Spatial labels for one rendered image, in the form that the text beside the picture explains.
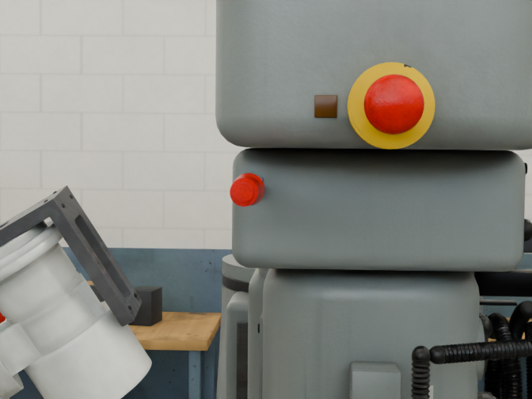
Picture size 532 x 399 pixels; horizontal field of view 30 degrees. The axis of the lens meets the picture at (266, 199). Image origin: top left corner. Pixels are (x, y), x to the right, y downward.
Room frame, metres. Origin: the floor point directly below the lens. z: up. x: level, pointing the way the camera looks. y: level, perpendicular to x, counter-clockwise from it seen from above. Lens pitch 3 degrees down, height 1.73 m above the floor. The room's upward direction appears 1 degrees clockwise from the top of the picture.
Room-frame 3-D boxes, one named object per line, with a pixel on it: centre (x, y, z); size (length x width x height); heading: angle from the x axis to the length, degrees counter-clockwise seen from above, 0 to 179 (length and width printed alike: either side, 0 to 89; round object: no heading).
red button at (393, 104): (0.67, -0.09, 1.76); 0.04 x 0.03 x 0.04; 87
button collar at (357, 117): (0.70, -0.09, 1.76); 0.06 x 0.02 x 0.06; 87
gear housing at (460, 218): (0.97, -0.10, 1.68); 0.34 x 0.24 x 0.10; 177
